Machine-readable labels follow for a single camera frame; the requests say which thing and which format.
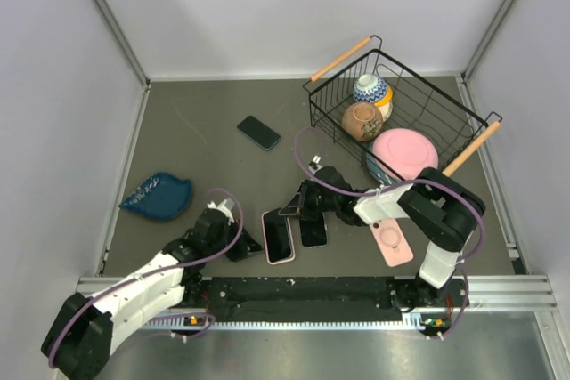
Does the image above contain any grey slotted cable duct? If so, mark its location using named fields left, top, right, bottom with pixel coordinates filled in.
left=142, top=313, right=426, bottom=332

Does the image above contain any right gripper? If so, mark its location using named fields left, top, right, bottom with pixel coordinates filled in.
left=281, top=179, right=339, bottom=221

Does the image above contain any blue cloth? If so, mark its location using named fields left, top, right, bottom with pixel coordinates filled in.
left=118, top=172, right=193, bottom=222

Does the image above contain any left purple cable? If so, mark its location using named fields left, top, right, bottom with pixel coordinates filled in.
left=46, top=187, right=245, bottom=370

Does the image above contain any purple cable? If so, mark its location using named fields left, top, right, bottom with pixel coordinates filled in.
left=294, top=126, right=487, bottom=341
left=46, top=187, right=245, bottom=370

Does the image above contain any teal-edged black smartphone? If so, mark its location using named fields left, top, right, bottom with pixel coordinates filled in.
left=237, top=115, right=281, bottom=150

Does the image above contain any clear phone case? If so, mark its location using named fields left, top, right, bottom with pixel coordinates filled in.
left=298, top=213, right=330, bottom=248

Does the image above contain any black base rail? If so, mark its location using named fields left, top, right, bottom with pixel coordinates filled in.
left=178, top=277, right=467, bottom=318

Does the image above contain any black wire basket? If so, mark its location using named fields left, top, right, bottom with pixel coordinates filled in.
left=303, top=35, right=502, bottom=179

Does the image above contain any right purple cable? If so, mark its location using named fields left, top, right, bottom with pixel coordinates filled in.
left=294, top=126, right=487, bottom=341

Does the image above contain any pink phone case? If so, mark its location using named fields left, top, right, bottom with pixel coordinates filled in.
left=260, top=209, right=297, bottom=266

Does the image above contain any dark patterned bowl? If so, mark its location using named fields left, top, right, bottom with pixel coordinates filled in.
left=366, top=145, right=401, bottom=186

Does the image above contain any pink plate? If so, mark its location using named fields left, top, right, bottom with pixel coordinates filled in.
left=371, top=128, right=439, bottom=180

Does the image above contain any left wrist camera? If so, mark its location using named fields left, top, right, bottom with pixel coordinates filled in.
left=207, top=198, right=235, bottom=223

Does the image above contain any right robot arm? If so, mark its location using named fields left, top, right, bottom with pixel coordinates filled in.
left=277, top=163, right=486, bottom=306

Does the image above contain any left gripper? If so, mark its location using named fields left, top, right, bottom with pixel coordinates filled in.
left=206, top=217, right=265, bottom=262

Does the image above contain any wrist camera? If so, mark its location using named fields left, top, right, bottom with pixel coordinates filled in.
left=309, top=155, right=322, bottom=174
left=207, top=198, right=235, bottom=223

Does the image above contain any blue patterned bowl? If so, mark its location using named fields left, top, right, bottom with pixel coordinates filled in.
left=353, top=74, right=391, bottom=105

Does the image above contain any brown ceramic bowl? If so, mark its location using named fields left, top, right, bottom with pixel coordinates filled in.
left=341, top=102, right=384, bottom=142

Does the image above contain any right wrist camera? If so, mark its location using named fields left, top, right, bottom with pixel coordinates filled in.
left=309, top=155, right=322, bottom=174

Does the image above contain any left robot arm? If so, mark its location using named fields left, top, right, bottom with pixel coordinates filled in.
left=41, top=205, right=263, bottom=379

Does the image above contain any yellow white cup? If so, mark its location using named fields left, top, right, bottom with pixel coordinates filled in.
left=375, top=85, right=394, bottom=122

